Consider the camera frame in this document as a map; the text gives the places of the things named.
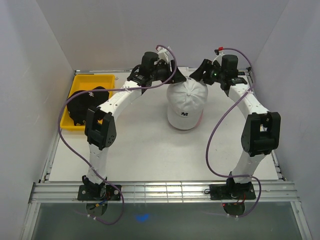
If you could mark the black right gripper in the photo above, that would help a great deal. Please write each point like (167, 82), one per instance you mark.
(206, 65)

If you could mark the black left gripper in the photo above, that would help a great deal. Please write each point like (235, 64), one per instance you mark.
(166, 65)

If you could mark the pink cap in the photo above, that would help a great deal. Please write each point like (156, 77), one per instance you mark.
(199, 120)

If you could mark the black cap white logo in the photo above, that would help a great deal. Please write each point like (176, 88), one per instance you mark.
(77, 108)

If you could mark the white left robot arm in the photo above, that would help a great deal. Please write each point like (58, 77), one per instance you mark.
(100, 127)

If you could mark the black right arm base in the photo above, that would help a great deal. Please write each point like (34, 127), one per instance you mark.
(233, 201)

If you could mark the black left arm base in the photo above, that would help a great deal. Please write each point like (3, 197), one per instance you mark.
(97, 198)

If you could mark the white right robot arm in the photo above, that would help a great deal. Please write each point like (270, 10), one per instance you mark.
(261, 132)

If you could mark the white paper label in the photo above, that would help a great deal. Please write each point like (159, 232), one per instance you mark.
(183, 69)

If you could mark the yellow plastic tray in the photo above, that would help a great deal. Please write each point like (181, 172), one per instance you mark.
(86, 82)

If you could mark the aluminium rail frame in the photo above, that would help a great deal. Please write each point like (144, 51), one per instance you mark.
(165, 211)

